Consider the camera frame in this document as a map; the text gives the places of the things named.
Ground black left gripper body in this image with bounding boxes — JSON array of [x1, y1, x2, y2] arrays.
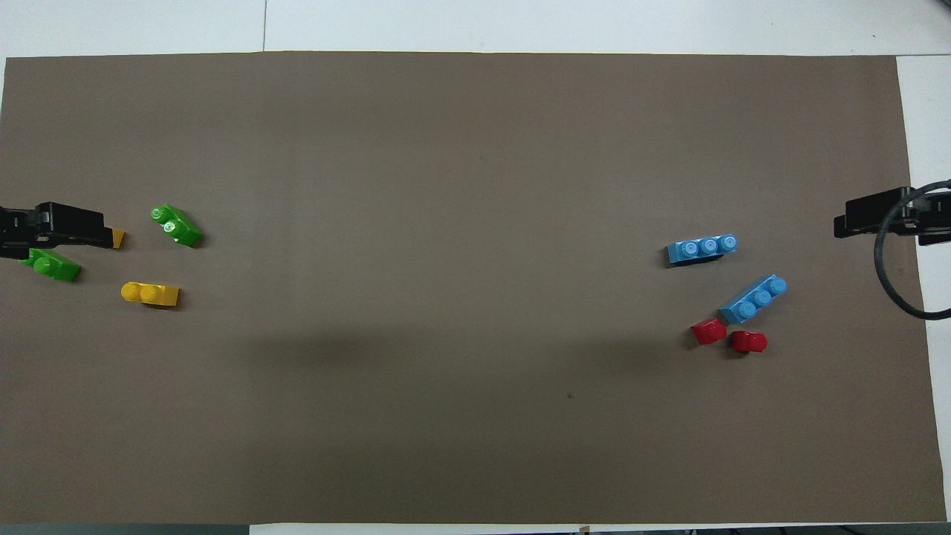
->
[[0, 202, 105, 261]]

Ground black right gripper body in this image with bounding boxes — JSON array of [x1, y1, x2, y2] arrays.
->
[[847, 186, 951, 246]]

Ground green toy block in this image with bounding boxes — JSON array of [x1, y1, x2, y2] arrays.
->
[[150, 204, 204, 248], [19, 249, 81, 283]]

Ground blue toy block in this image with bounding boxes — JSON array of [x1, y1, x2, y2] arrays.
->
[[666, 234, 739, 267], [718, 274, 788, 325]]

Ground brown table mat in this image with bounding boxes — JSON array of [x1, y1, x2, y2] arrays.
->
[[0, 51, 948, 525]]

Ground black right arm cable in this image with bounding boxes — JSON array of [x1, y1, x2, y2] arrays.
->
[[875, 181, 951, 322]]

